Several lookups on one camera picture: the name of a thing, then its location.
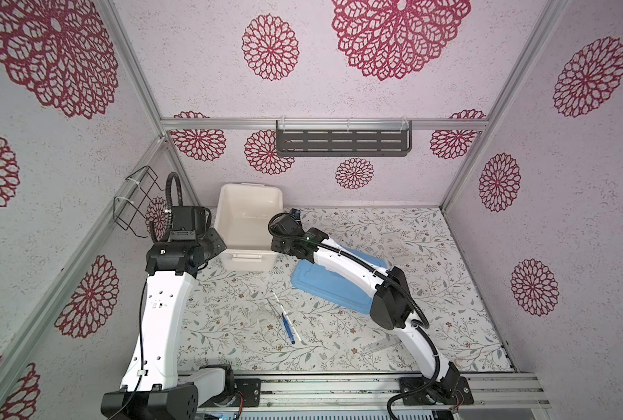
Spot white plastic storage bin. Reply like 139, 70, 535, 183
214, 183, 283, 272

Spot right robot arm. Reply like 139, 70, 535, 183
268, 209, 473, 419

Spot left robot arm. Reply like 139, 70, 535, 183
101, 173, 237, 419

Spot blue plastic bin lid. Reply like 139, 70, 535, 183
291, 260, 373, 315

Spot clear test tube blue caps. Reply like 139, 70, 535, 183
360, 336, 401, 355

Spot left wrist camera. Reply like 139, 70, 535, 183
169, 206, 211, 242

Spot black wire wall rack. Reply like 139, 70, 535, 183
112, 166, 171, 240

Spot grey wall shelf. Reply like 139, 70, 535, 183
275, 121, 412, 158

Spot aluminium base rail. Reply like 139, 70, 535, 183
234, 372, 551, 414

